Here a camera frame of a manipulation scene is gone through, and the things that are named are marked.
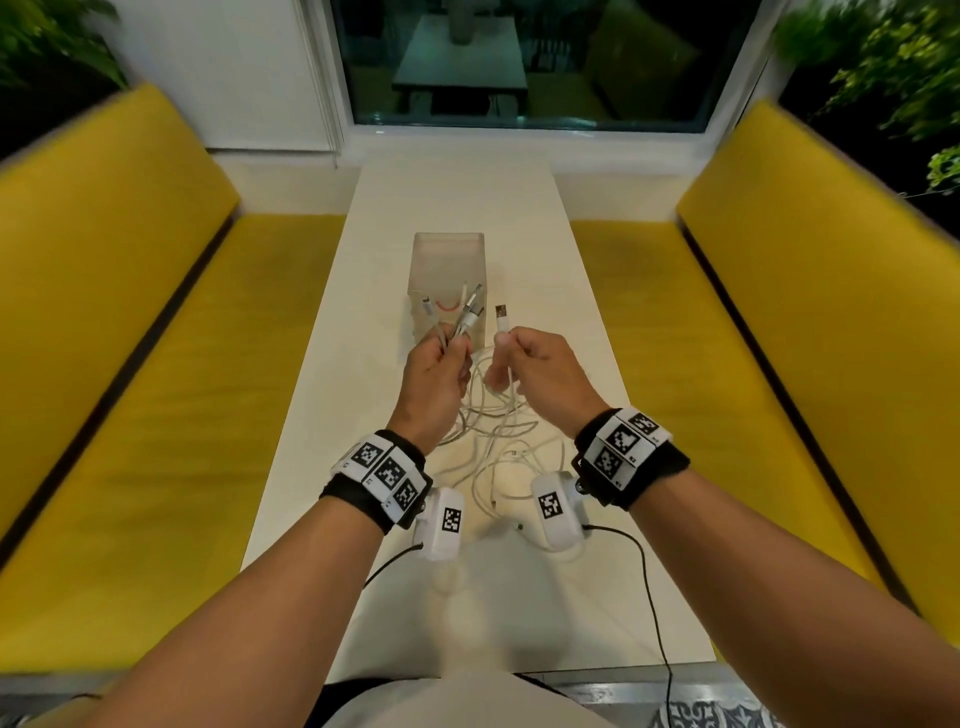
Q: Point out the person's left hand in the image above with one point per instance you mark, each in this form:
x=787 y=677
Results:
x=435 y=390

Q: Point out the person's right hand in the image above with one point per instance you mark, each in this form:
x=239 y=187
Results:
x=547 y=379

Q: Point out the translucent plastic drawer box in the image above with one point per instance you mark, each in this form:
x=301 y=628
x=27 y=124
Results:
x=446 y=259

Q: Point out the person's left forearm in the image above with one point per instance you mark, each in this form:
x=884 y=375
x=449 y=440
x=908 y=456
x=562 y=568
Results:
x=247 y=637

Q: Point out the person's right forearm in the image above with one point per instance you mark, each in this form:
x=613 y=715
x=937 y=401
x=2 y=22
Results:
x=772 y=600

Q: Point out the person's white shirt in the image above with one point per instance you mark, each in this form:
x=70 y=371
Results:
x=465 y=709

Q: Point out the black marker wristband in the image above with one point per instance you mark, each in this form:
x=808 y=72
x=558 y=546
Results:
x=379 y=480
x=630 y=454

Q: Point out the yellow bench seat cushion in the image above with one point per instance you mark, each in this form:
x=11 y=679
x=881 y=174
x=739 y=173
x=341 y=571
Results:
x=180 y=450
x=675 y=337

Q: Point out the yellow bench right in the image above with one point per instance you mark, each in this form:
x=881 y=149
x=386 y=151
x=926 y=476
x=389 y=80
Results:
x=855 y=300

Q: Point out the glass window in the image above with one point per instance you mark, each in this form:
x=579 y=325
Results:
x=555 y=60

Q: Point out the yellow bench backrest cushion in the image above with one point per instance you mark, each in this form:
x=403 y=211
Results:
x=97 y=262

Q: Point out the green plant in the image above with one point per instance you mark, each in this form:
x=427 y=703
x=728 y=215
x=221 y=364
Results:
x=885 y=60
x=52 y=37

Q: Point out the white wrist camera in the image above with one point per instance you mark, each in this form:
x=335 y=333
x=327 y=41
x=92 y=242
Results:
x=559 y=510
x=442 y=525

